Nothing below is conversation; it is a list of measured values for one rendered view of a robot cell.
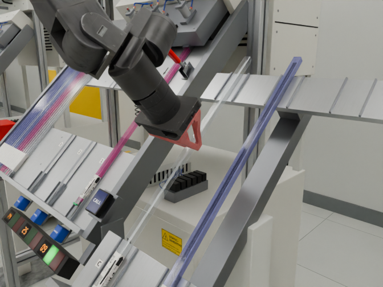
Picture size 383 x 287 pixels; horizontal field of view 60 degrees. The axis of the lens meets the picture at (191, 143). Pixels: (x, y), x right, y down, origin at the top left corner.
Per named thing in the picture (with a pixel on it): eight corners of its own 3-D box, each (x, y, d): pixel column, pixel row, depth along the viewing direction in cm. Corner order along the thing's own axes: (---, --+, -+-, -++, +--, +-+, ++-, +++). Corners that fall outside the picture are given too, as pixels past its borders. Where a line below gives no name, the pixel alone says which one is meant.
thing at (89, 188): (80, 208, 74) (75, 205, 73) (77, 206, 75) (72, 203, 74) (194, 46, 90) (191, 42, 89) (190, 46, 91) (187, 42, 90)
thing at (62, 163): (96, 237, 69) (85, 231, 67) (-5, 165, 114) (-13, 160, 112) (145, 162, 75) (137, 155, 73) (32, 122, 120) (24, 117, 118)
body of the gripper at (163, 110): (160, 99, 58) (135, 68, 53) (204, 105, 51) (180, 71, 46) (139, 128, 55) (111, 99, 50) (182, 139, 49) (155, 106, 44)
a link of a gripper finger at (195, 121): (188, 127, 62) (163, 94, 56) (219, 134, 57) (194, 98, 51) (170, 157, 60) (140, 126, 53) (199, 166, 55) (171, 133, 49)
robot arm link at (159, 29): (61, 60, 46) (75, 25, 39) (98, 8, 52) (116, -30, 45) (134, 106, 50) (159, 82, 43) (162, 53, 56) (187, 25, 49)
